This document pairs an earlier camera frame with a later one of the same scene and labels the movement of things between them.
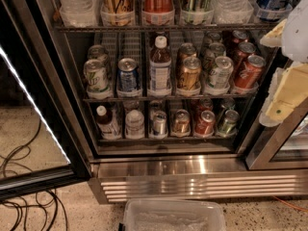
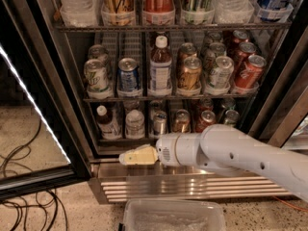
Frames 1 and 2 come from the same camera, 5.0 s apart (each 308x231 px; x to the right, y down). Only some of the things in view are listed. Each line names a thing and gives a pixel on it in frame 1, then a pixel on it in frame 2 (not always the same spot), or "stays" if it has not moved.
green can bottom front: (229, 126) stays
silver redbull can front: (159, 123) stays
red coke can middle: (244, 49) stays
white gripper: (296, 38) to (166, 148)
